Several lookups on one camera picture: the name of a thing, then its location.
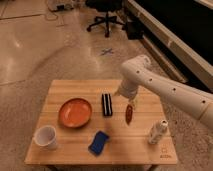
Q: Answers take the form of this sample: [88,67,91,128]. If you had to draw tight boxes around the black white striped block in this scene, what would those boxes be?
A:
[102,94,113,117]

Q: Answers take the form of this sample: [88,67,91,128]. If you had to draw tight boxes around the blue sponge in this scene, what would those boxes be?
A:
[88,131,109,156]

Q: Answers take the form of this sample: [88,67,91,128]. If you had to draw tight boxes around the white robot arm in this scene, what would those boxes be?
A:
[117,55,213,131]

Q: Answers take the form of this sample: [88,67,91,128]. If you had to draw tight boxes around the white plastic bottle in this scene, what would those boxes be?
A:
[148,120,168,144]

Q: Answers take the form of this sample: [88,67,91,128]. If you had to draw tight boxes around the wooden table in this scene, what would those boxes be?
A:
[25,80,177,165]

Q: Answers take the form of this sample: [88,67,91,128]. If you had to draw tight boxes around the black box on floor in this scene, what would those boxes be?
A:
[126,22,144,40]

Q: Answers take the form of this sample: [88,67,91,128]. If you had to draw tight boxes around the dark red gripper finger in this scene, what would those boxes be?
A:
[125,104,133,125]

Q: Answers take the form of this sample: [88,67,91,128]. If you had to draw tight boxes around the black office chair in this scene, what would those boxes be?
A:
[85,0,125,38]

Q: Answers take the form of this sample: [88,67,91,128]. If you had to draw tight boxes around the orange plate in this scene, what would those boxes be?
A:
[59,98,92,128]

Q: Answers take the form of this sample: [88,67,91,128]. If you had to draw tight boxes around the white paper cup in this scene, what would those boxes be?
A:
[33,125,58,150]

